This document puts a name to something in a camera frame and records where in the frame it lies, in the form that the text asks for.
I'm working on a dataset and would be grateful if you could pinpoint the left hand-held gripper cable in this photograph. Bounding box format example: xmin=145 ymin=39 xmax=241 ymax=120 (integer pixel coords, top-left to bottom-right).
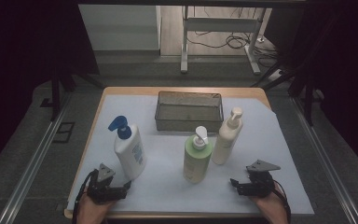
xmin=72 ymin=170 xmax=97 ymax=224

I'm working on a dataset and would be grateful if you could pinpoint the dark curtain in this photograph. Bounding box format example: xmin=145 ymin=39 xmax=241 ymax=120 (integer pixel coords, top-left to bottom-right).
xmin=264 ymin=0 xmax=358 ymax=175
xmin=0 ymin=0 xmax=101 ymax=178

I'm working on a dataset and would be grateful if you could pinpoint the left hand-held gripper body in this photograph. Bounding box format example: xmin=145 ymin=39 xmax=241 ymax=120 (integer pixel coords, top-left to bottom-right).
xmin=87 ymin=162 xmax=123 ymax=205

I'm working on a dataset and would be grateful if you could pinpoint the white bottle with blue pump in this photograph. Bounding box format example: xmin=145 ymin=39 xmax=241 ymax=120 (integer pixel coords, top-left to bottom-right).
xmin=107 ymin=115 xmax=147 ymax=181

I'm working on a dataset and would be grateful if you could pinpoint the person's right hand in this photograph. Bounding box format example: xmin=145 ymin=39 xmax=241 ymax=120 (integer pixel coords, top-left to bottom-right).
xmin=251 ymin=182 xmax=290 ymax=224

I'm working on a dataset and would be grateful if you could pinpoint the aluminium rail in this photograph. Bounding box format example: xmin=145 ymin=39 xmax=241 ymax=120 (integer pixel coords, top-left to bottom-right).
xmin=290 ymin=96 xmax=358 ymax=224
xmin=0 ymin=92 xmax=73 ymax=224

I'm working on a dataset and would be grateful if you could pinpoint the right hand-held gripper cable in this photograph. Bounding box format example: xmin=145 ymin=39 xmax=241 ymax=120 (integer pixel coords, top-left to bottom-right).
xmin=271 ymin=179 xmax=293 ymax=224

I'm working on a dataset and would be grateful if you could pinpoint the black metal stand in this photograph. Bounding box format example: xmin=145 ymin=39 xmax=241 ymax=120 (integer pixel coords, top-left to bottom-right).
xmin=251 ymin=62 xmax=324 ymax=127
xmin=40 ymin=66 xmax=106 ymax=122

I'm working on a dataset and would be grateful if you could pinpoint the pale blue paper sheet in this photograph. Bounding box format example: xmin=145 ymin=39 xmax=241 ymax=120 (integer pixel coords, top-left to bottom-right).
xmin=66 ymin=93 xmax=315 ymax=217

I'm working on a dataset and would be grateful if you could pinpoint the hand-held gripper cable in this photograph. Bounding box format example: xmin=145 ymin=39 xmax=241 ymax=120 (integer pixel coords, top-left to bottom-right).
xmin=271 ymin=179 xmax=293 ymax=224
xmin=72 ymin=170 xmax=97 ymax=224

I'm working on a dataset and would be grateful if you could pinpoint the white cabinet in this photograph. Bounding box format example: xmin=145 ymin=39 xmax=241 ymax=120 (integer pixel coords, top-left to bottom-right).
xmin=77 ymin=4 xmax=162 ymax=52

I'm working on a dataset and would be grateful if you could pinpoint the white metal stand frame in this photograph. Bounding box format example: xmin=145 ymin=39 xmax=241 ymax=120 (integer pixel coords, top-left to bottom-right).
xmin=180 ymin=5 xmax=267 ymax=76

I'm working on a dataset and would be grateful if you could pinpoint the cream bottle with cream pump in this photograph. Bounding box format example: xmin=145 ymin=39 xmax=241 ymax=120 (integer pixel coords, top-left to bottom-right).
xmin=211 ymin=106 xmax=244 ymax=166

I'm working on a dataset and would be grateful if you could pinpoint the black cables bundle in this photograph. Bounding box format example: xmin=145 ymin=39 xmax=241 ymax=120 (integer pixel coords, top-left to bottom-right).
xmin=186 ymin=6 xmax=281 ymax=68

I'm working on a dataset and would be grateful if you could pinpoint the green bottle with white pump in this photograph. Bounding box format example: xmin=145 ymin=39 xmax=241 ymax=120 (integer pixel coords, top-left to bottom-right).
xmin=182 ymin=125 xmax=213 ymax=185

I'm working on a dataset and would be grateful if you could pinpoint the person's left hand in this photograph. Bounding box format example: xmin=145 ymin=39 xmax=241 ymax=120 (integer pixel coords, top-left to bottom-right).
xmin=76 ymin=186 xmax=117 ymax=224

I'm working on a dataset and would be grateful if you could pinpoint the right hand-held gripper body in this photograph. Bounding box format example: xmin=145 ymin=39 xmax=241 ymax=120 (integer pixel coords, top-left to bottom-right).
xmin=241 ymin=159 xmax=282 ymax=199

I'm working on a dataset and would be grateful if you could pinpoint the grey metal mesh basket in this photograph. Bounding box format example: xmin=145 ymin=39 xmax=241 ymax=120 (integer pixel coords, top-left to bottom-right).
xmin=154 ymin=90 xmax=225 ymax=133

